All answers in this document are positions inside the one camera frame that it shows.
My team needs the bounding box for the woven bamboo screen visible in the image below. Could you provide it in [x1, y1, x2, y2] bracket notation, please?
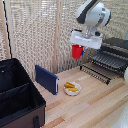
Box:
[0, 0, 128, 81]

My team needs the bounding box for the black wire rack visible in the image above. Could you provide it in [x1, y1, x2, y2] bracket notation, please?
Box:
[79, 64, 112, 86]

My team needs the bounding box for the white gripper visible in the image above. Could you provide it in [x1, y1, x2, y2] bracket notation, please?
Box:
[69, 29, 104, 57]

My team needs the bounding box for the blue book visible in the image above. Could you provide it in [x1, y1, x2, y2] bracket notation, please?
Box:
[34, 64, 60, 96]

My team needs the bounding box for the red plastic cup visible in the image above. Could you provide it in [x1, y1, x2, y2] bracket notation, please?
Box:
[71, 44, 84, 60]

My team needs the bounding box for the yellow food piece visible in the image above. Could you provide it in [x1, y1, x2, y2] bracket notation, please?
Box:
[65, 82, 76, 89]
[66, 86, 80, 93]

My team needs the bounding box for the thin black vertical cable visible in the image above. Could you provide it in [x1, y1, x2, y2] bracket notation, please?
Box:
[2, 0, 13, 60]

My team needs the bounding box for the black fabric storage case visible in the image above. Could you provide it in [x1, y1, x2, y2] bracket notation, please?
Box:
[0, 58, 47, 128]

